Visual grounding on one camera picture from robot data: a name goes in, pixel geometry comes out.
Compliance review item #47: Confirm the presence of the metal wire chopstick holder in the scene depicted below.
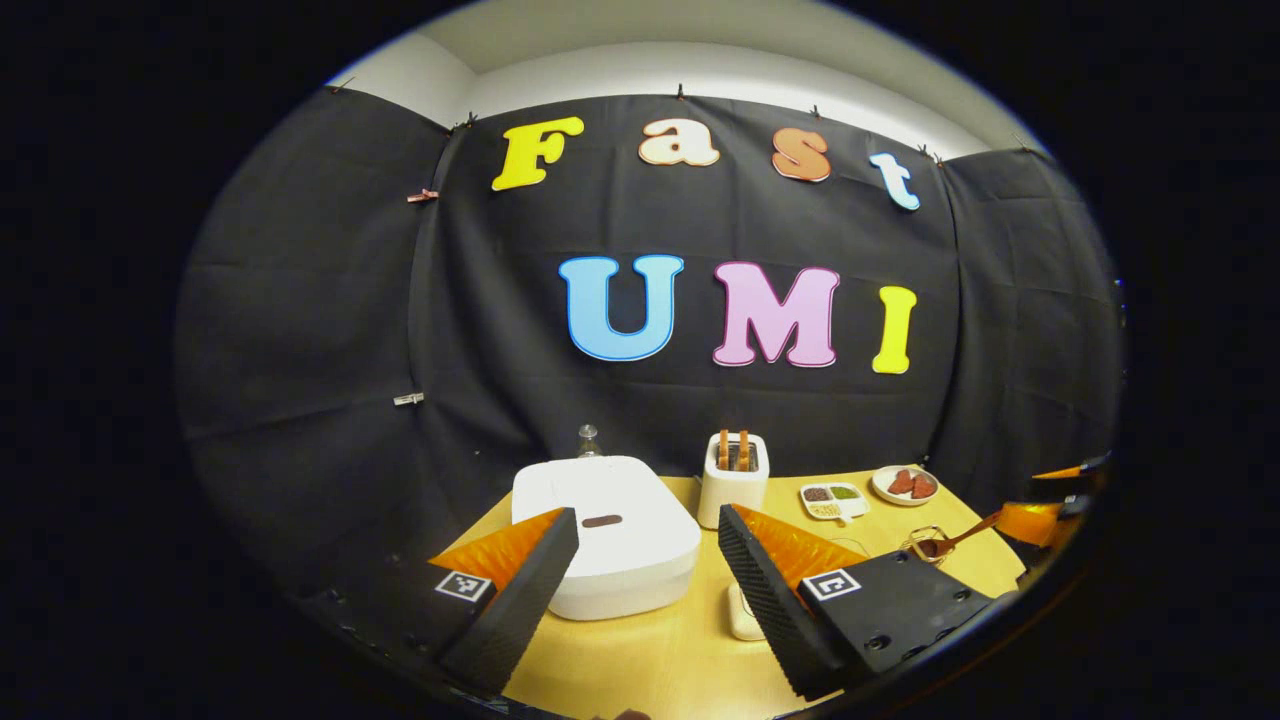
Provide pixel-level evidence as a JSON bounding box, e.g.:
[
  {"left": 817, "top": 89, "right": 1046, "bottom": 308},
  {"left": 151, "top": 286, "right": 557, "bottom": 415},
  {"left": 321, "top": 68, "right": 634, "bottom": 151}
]
[{"left": 900, "top": 525, "right": 953, "bottom": 567}]

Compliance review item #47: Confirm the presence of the white round plate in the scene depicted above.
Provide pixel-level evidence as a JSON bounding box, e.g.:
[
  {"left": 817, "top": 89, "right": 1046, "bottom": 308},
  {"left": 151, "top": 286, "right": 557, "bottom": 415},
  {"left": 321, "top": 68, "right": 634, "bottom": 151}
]
[{"left": 871, "top": 465, "right": 940, "bottom": 507}]

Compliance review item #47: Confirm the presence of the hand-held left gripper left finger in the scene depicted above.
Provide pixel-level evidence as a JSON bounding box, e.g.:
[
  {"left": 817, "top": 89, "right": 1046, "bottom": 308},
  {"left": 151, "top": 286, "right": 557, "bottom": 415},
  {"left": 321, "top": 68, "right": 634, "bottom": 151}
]
[{"left": 300, "top": 507, "right": 581, "bottom": 698}]

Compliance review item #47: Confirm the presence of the white divided dish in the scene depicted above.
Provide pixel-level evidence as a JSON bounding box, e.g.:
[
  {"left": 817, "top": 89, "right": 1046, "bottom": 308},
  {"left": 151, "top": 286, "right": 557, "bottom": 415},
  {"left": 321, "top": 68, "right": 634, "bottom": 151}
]
[{"left": 799, "top": 482, "right": 871, "bottom": 524}]

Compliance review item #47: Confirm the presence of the brown wooden spoon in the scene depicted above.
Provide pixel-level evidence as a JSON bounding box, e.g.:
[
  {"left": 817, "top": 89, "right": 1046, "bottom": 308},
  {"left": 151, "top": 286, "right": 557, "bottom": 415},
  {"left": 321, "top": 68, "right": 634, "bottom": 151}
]
[{"left": 917, "top": 510, "right": 1005, "bottom": 559}]

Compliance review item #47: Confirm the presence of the black backdrop cloth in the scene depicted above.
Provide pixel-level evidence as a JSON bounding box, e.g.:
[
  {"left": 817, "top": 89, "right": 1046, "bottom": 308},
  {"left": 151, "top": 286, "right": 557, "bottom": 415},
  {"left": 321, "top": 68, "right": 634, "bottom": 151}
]
[{"left": 175, "top": 88, "right": 1123, "bottom": 601}]

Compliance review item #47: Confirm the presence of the white toaster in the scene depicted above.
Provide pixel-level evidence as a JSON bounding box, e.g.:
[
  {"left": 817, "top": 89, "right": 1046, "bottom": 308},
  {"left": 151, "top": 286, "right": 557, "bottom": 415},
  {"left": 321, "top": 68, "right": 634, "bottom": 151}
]
[{"left": 697, "top": 431, "right": 771, "bottom": 531}]

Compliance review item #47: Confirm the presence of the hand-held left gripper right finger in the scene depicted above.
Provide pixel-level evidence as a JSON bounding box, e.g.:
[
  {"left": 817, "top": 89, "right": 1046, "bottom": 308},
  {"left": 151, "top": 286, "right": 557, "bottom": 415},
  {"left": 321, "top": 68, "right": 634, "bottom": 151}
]
[{"left": 718, "top": 503, "right": 1001, "bottom": 702}]

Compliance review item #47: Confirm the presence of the white rice cooker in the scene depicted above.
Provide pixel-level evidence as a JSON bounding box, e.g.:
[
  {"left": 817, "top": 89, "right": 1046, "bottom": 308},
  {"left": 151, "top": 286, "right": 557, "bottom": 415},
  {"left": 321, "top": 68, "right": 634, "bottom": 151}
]
[{"left": 511, "top": 456, "right": 703, "bottom": 621}]

